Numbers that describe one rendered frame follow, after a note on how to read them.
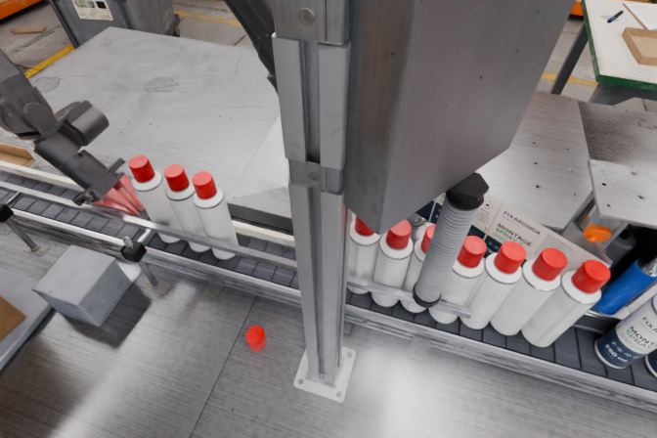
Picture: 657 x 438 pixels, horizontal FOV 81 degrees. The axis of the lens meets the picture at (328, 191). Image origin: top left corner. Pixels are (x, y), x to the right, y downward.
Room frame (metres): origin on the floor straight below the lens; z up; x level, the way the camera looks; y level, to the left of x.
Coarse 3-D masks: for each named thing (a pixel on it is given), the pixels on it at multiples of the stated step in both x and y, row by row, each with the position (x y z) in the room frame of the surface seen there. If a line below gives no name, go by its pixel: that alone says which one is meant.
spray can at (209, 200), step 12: (192, 180) 0.43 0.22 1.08; (204, 180) 0.43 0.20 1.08; (204, 192) 0.42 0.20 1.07; (216, 192) 0.44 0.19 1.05; (204, 204) 0.42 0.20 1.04; (216, 204) 0.42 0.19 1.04; (204, 216) 0.41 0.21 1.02; (216, 216) 0.41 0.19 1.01; (228, 216) 0.43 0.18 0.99; (204, 228) 0.42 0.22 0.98; (216, 228) 0.41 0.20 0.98; (228, 228) 0.42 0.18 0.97; (228, 240) 0.42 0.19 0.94; (216, 252) 0.41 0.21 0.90; (228, 252) 0.41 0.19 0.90
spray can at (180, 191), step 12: (168, 168) 0.46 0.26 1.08; (180, 168) 0.46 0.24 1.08; (168, 180) 0.44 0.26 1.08; (180, 180) 0.44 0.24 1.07; (168, 192) 0.44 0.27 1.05; (180, 192) 0.44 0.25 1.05; (192, 192) 0.45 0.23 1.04; (180, 204) 0.43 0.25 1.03; (192, 204) 0.44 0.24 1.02; (180, 216) 0.43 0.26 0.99; (192, 216) 0.43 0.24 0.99; (192, 228) 0.43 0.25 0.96
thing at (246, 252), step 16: (16, 192) 0.52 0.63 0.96; (32, 192) 0.52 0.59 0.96; (80, 208) 0.48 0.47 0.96; (96, 208) 0.48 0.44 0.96; (128, 224) 0.45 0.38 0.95; (144, 224) 0.44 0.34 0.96; (192, 240) 0.41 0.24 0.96; (208, 240) 0.40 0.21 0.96; (256, 256) 0.37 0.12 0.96; (272, 256) 0.37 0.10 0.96; (368, 288) 0.31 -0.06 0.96; (384, 288) 0.31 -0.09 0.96; (416, 304) 0.29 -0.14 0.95; (448, 304) 0.28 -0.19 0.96
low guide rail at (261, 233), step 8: (0, 168) 0.65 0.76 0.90; (8, 168) 0.64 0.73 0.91; (16, 168) 0.63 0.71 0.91; (24, 168) 0.63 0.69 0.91; (32, 176) 0.62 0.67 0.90; (40, 176) 0.61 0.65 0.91; (48, 176) 0.61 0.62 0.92; (56, 176) 0.61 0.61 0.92; (56, 184) 0.60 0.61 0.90; (64, 184) 0.59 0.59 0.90; (72, 184) 0.59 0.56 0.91; (240, 224) 0.47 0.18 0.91; (240, 232) 0.47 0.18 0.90; (248, 232) 0.46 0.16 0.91; (256, 232) 0.46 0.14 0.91; (264, 232) 0.45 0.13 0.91; (272, 232) 0.45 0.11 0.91; (272, 240) 0.45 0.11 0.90; (280, 240) 0.44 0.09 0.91; (288, 240) 0.44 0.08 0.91
